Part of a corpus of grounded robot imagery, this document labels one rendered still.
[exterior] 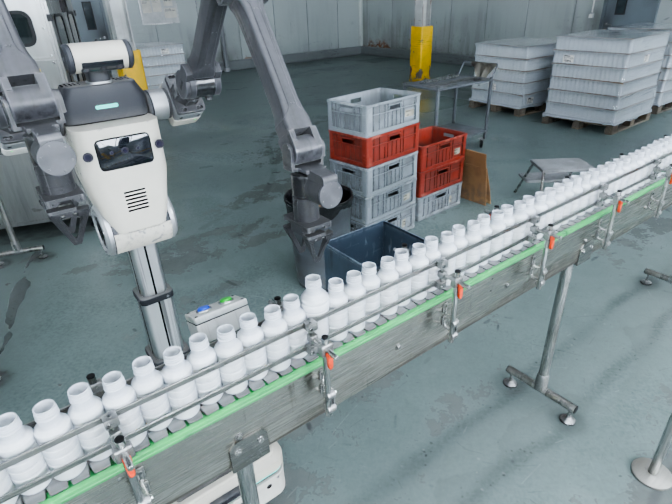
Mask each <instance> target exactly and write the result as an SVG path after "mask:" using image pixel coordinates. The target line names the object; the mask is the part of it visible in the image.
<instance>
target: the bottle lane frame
mask: <svg viewBox="0 0 672 504"><path fill-rule="evenodd" d="M665 179H666V177H665V178H663V179H662V180H660V181H658V182H656V183H654V184H652V185H650V186H648V187H646V188H644V189H642V190H640V191H638V192H637V193H634V194H633V195H631V196H629V197H627V198H625V200H629V201H630V204H627V203H623V204H622V208H621V211H620V213H618V212H617V211H616V215H615V219H614V223H613V227H612V231H613V235H612V236H611V238H610V242H611V241H613V240H614V239H616V238H618V237H619V236H621V235H623V234H625V233H626V232H628V231H630V230H631V229H633V228H635V227H636V226H638V225H640V224H641V223H643V222H645V221H646V220H648V219H650V218H651V217H653V216H654V211H652V210H649V208H648V203H649V201H651V202H652V203H651V205H650V208H651V209H655V210H656V208H657V205H656V203H657V202H656V201H652V199H651V198H650V196H651V193H652V192H653V191H654V195H653V199H655V200H659V199H660V195H661V192H662V189H663V185H664V182H665ZM612 208H613V205H611V206H610V207H607V208H606V209H604V210H602V211H600V212H597V213H596V214H594V215H592V216H590V217H588V218H586V219H585V220H583V221H582V220H581V222H579V223H576V224H575V225H573V226H570V227H569V228H567V229H564V230H563V231H562V232H559V233H558V234H556V235H558V236H561V237H563V239H562V240H558V239H555V242H554V246H553V249H549V250H548V255H547V260H546V265H545V268H546V269H547V274H545V277H544V280H545V281H546V280H547V279H549V278H551V277H552V276H554V275H556V274H557V273H559V272H561V271H563V270H564V269H566V268H568V267H569V266H571V265H573V264H574V263H576V262H577V259H578V255H579V251H580V248H581V247H582V245H583V244H585V243H587V242H588V241H590V240H592V239H593V240H594V245H593V246H594V247H593V249H592V253H593V252H594V251H596V250H598V249H599V248H601V247H603V246H602V242H603V241H601V240H598V239H597V237H595V236H596V232H597V230H598V229H600V228H599V227H598V224H599V220H601V219H602V223H601V228H603V229H606V230H607V227H608V223H609V219H610V216H611V212H612ZM544 243H545V240H544V241H540V243H538V244H537V245H534V246H533V247H531V248H528V249H527V250H525V251H523V252H522V251H521V253H519V254H517V255H514V254H513V255H514V256H513V257H512V258H510V259H508V258H507V260H506V261H504V262H500V264H498V265H496V266H493V267H492V268H490V269H488V270H485V269H484V270H485V272H483V273H481V274H477V276H475V277H473V278H469V277H468V278H469V280H467V281H465V282H464V283H466V284H468V285H470V286H471V289H470V290H468V289H466V288H463V295H462V298H461V299H459V298H458V303H457V313H456V318H457V319H458V320H459V325H458V326H457V333H459V332H460V331H462V330H464V329H465V328H467V327H469V326H470V325H472V324H474V323H475V322H477V321H479V320H480V319H482V318H484V317H485V316H487V315H489V314H490V313H492V312H494V311H495V310H497V309H499V308H501V307H502V306H504V305H506V304H507V303H509V302H511V301H512V300H514V299H516V298H517V297H519V296H521V295H522V294H524V293H526V292H527V291H529V290H531V289H532V288H534V287H536V285H535V281H537V280H536V279H534V278H532V277H531V275H529V271H530V267H532V266H533V264H531V260H532V256H534V255H536V259H535V265H536V266H539V267H540V264H541V259H542V253H543V248H544ZM443 291H444V290H443ZM452 295H453V288H452V289H450V290H448V291H444V293H442V294H440V295H438V296H437V295H435V298H433V299H431V300H426V299H425V300H426V302H425V303H423V304H421V305H417V304H416V305H417V307H415V308H413V309H411V310H408V309H406V310H407V312H406V313H404V314H402V315H398V314H396V315H397V317H396V318H394V319H392V320H390V321H389V320H387V319H386V320H387V322H386V323H385V324H383V325H381V326H378V325H376V324H375V325H376V328H375V329H373V330H371V331H369V332H368V331H366V330H364V329H363V330H364V331H365V332H366V333H365V334H363V335H361V336H360V337H355V336H353V337H354V340H352V341H350V342H348V343H344V342H342V341H341V342H342V343H343V345H342V346H340V347H338V348H336V349H333V350H334V351H333V352H334V353H336V354H337V355H338V356H339V360H337V361H335V360H334V359H333V368H332V369H331V370H330V378H331V388H333V389H335V390H336V397H335V403H336V404H337V405H338V404H340V403H341V402H343V401H345V400H346V399H348V398H350V397H351V396H353V395H355V394H356V393H358V392H360V391H361V390H363V389H365V388H366V387H368V386H370V385H371V384H373V383H375V382H377V381H378V380H380V379H382V378H383V377H385V376H387V375H388V374H390V373H392V372H393V371H395V370H397V369H398V368H400V367H402V366H403V365H405V364H407V363H408V362H410V361H412V360H413V359H415V358H417V357H418V356H420V355H422V354H423V353H425V352H427V351H428V350H430V349H432V348H434V347H435V346H437V345H439V344H440V343H442V342H444V341H445V340H447V339H448V338H447V333H448V332H449V331H448V330H447V329H445V328H444V326H443V325H441V321H442V316H444V315H445V314H444V313H442V310H443V304H444V303H446V302H448V306H447V311H446V312H447V314H448V315H449V316H450V315H451V305H452ZM317 355H318V354H317ZM318 356H319V355H318ZM304 361H305V360H304ZM305 362H306V365H304V366H302V367H300V368H298V369H294V368H293V367H291V368H292V370H293V371H292V372H290V373H288V374H286V375H284V376H281V375H279V374H278V376H279V379H277V380H275V381H273V382H271V383H269V384H268V383H266V382H265V381H263V382H264V384H265V386H263V387H261V388H259V389H258V390H256V391H253V390H251V389H250V388H249V390H250V394H248V395H246V396H244V397H242V398H240V399H238V398H237V397H235V396H234V399H235V401H234V402H233V403H231V404H229V405H227V406H225V407H222V406H221V405H220V404H218V406H219V410H217V411H215V412H213V413H211V414H209V415H205V414H204V413H203V412H202V415H203V418H202V419H200V420H198V421H196V422H194V423H192V424H189V423H188V422H187V421H185V424H186V427H184V428H183V429H181V430H179V431H177V432H175V433H171V432H170V431H169V430H167V432H168V436H167V437H165V438H163V439H161V440H159V441H158V442H156V443H154V442H153V441H152V440H151V439H149V442H150V445H149V446H148V447H146V448H144V449H142V450H140V451H138V452H136V455H135V456H134V457H132V461H133V464H134V466H135V469H137V468H139V467H141V466H143V468H144V471H145V474H146V477H144V482H145V481H148V483H149V486H150V489H151V491H149V494H152V496H153V498H154V499H153V500H152V504H172V503H174V502H175V501H177V500H179V499H180V498H182V497H184V496H186V495H187V494H189V493H191V492H192V491H194V490H196V489H197V488H199V487H201V486H202V485H204V484H206V483H207V482H209V481H211V480H212V479H214V478H216V477H217V476H219V475H221V474H222V473H224V472H226V471H227V470H229V469H231V468H232V466H231V461H230V456H229V450H230V448H231V446H232V445H233V443H235V442H236V441H239V440H241V439H242V438H243V437H245V436H247V435H249V434H250V433H252V432H254V431H256V430H257V429H259V428H262V429H265V430H267V433H268V440H269V445H271V444H273V443H274V442H276V441H278V440H279V439H281V438H283V437H284V436H286V435H288V434H289V433H291V432H293V431H294V430H296V429H298V428H299V427H301V426H303V425H304V424H306V423H308V422H310V421H311V420H313V419H315V418H316V417H318V416H320V415H321V414H323V413H325V410H324V405H325V399H324V398H323V394H321V393H320V384H321V383H322V380H319V371H320V370H321V369H323V358H322V357H320V356H319V357H318V358H317V359H315V360H313V361H311V362H307V361H305ZM110 461H111V466H109V467H108V468H106V469H104V470H102V471H100V472H98V473H94V472H93V471H92V469H91V470H90V477H88V478H86V479H84V480H82V481H81V482H79V483H77V484H75V485H73V484H72V482H71V481H70V480H69V481H68V488H67V489H65V490H63V491H61V492H59V493H57V494H56V495H54V496H50V495H49V493H48V492H46V499H45V500H44V501H42V502H40V503H38V504H137V503H136V500H135V497H134V495H133V492H132V489H131V486H130V483H129V481H128V478H127V475H126V472H125V469H124V467H123V464H122V463H121V464H119V465H118V464H116V463H115V462H114V461H113V459H110Z"/></svg>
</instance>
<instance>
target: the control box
mask: <svg viewBox="0 0 672 504"><path fill-rule="evenodd" d="M230 297H231V298H232V299H231V300H229V301H227V302H222V303H220V301H217V302H215V303H212V304H210V305H209V307H210V308H208V309H207V310H204V311H199V312H198V311H197V310H194V311H192V312H189V313H187V314H185V318H186V320H187V324H188V327H189V331H190V334H191V335H193V334H195V333H205V334H206V335H207V338H208V342H212V341H214V340H216V339H217V328H218V327H219V326H220V325H222V324H231V325H233V327H234V330H235V332H236V331H239V329H241V327H240V322H239V317H240V315H241V314H243V313H245V312H250V309H249V306H248V303H247V299H246V298H243V297H239V296H236V295H232V296H230Z"/></svg>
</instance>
